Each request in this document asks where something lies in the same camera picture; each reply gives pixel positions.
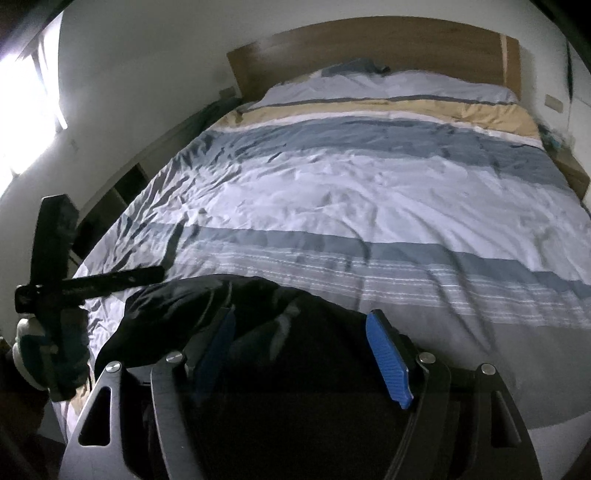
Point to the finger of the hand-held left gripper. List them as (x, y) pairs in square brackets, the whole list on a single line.
[(120, 279)]

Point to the person's left hand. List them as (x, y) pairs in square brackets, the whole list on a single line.
[(32, 350)]

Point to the small clutter on nightstand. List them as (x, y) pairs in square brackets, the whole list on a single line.
[(554, 138)]

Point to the bed with striped duvet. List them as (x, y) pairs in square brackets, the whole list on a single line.
[(351, 194)]

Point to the wooden nightstand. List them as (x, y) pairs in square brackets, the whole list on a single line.
[(575, 173)]

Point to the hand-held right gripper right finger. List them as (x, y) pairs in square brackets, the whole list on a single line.
[(388, 357)]

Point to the white wardrobe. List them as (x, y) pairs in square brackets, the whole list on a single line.
[(579, 87)]

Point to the wall socket plate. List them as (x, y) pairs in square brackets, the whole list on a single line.
[(554, 102), (227, 92)]

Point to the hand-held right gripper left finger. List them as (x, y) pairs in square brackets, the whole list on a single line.
[(214, 355)]

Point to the blue cloth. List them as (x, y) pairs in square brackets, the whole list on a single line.
[(355, 67)]

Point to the wooden headboard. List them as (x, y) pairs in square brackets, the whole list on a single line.
[(369, 50)]

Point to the low shelf unit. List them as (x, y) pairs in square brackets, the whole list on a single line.
[(129, 184)]

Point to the light pillow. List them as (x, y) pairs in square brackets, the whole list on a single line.
[(314, 90), (452, 85)]

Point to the window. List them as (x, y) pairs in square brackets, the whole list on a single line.
[(27, 115)]

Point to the black puffer jacket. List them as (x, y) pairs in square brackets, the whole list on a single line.
[(295, 397)]

